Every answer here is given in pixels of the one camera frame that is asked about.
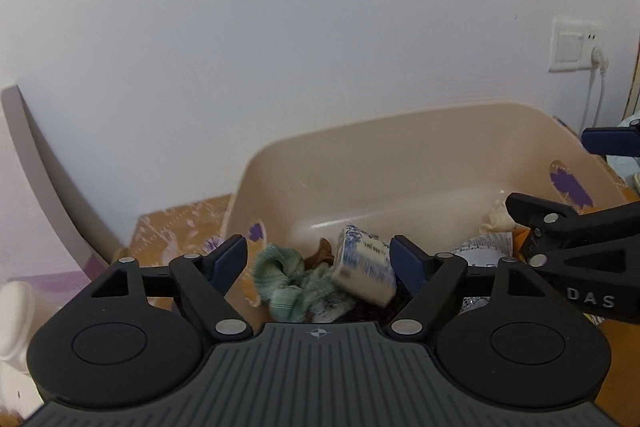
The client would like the green knit sock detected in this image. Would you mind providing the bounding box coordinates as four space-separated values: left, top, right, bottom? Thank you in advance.
252 243 357 323

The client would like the pale pink leaning board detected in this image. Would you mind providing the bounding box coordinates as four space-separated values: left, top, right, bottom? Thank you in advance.
0 83 129 269

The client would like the cream thermos bottle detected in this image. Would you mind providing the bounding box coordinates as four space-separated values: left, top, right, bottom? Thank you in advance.
0 281 39 374

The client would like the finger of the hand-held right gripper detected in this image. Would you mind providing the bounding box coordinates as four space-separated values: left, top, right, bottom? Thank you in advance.
504 192 640 282
581 118 640 156

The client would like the white fabric scrunchie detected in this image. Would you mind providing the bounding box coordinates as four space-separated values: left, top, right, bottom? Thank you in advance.
480 199 516 234

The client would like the small blue and white box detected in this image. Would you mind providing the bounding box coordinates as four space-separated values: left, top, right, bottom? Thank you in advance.
331 223 397 307

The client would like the orange pill bottle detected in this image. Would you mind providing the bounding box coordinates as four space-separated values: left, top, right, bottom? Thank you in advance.
512 227 535 259

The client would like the white wall switch socket panel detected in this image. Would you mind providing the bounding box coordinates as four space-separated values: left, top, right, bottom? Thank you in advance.
548 18 600 74

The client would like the white and yellow snack bag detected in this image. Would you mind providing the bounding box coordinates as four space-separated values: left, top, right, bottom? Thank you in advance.
449 232 516 269

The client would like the brown scrunchie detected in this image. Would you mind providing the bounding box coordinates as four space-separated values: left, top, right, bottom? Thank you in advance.
306 238 335 269

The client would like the white plug with cable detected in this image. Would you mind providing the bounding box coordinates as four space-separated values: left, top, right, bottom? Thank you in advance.
582 48 610 142

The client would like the light blue cloth bag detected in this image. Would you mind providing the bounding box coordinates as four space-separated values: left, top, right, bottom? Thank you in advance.
615 112 640 196

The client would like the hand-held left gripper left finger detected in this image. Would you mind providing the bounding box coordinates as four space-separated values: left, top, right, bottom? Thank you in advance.
87 234 253 341

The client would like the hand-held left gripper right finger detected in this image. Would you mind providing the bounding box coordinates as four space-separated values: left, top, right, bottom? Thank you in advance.
387 234 551 340

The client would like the beige plastic storage bin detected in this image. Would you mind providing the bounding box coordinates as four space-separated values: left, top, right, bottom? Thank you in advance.
220 102 633 324

